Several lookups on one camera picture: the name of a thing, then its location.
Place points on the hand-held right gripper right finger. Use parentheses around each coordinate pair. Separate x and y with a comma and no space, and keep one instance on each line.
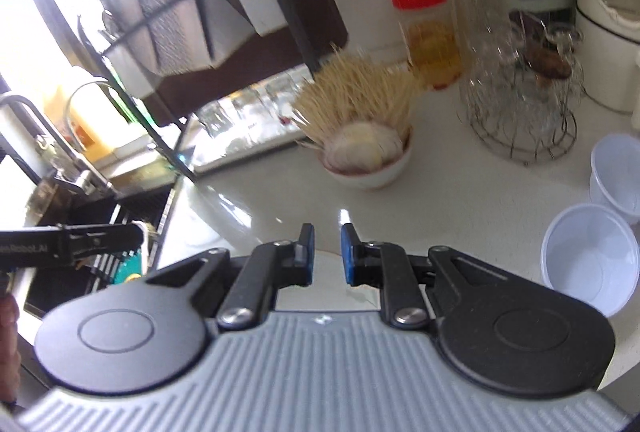
(346,257)

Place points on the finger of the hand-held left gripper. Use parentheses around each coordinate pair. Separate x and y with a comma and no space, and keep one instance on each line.
(100,239)

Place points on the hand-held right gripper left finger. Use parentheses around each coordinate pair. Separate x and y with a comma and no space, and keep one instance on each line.
(309,254)

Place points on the person's left hand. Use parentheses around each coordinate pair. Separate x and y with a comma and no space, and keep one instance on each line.
(7,352)

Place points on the dark kitchen sink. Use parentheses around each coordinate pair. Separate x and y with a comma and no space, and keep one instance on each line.
(85,217)

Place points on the green sponge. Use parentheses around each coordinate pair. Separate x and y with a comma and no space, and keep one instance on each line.
(131,264)

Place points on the white ceramic bowl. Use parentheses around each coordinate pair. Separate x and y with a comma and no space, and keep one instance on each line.
(370,174)

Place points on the metal faucet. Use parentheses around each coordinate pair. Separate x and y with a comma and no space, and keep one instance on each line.
(55,136)

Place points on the yellow container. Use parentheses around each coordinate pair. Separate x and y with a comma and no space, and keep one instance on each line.
(85,126)

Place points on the pale onion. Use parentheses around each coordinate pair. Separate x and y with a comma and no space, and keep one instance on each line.
(362,144)

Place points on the tray of glass cups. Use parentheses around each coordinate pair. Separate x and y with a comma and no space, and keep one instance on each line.
(250,121)

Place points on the grey white cloth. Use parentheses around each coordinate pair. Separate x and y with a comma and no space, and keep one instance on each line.
(165,21)

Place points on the red lid plastic jar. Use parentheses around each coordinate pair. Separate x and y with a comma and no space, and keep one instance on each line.
(432,36)

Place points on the upturned clear drinking glasses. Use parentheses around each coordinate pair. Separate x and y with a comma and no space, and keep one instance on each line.
(505,76)

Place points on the amber drinking glass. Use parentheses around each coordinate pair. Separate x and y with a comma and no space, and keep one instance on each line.
(547,61)

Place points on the white electric pot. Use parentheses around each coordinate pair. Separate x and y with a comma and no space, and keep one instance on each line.
(610,41)

